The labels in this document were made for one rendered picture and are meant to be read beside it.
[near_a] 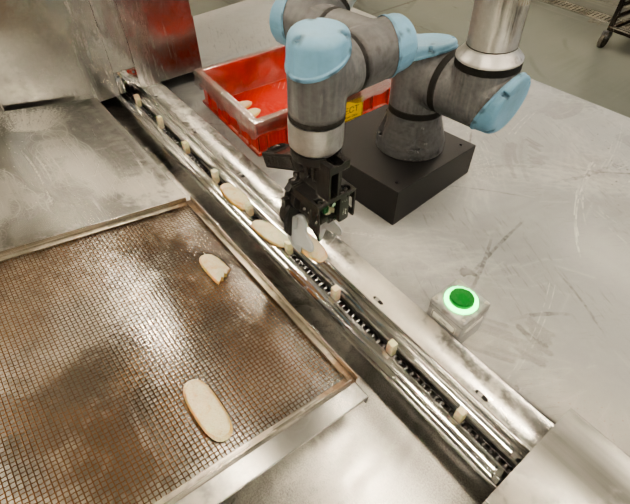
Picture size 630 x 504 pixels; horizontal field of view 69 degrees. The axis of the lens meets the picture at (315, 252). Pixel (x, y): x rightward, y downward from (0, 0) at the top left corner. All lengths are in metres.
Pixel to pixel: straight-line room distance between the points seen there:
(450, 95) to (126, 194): 0.65
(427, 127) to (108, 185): 0.66
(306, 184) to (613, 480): 0.53
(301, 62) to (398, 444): 0.53
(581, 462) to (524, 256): 0.45
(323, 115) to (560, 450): 0.50
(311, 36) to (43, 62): 0.90
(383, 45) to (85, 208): 0.63
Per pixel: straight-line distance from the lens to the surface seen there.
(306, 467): 0.72
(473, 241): 1.00
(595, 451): 0.71
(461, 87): 0.90
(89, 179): 1.05
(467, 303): 0.78
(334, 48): 0.55
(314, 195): 0.66
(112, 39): 1.38
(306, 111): 0.58
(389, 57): 0.63
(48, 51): 1.35
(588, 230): 1.12
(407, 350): 0.77
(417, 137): 1.02
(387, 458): 0.73
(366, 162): 1.01
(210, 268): 0.80
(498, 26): 0.86
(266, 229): 0.92
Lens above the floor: 1.50
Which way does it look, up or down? 48 degrees down
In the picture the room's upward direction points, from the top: straight up
